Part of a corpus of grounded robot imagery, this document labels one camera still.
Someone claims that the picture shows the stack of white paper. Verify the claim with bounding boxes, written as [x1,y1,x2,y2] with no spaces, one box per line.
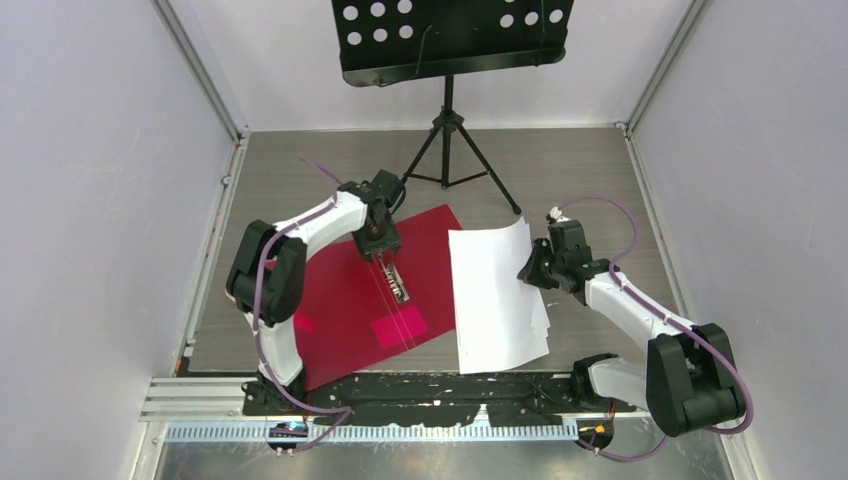
[448,218,550,374]

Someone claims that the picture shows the red plastic folder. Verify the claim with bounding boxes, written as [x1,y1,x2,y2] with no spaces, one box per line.
[293,205,460,390]

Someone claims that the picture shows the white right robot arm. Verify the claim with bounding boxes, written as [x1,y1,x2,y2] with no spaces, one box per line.
[517,216,750,437]

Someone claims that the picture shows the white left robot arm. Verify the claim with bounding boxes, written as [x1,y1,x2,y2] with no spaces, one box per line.
[225,170,410,414]

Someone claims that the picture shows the metal folder clip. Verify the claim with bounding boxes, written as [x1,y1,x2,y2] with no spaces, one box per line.
[379,260,410,304]

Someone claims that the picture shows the black music stand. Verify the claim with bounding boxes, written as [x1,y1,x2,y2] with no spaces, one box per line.
[331,0,574,214]

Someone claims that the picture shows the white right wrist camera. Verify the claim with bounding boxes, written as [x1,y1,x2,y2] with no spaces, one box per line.
[546,206,570,224]

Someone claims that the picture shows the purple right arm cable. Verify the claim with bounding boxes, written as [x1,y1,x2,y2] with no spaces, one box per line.
[548,194,757,464]

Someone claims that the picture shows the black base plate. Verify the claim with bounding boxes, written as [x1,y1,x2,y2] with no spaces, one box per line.
[241,370,637,429]

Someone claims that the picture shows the aluminium frame rail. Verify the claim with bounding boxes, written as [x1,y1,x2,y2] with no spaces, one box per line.
[163,419,579,443]

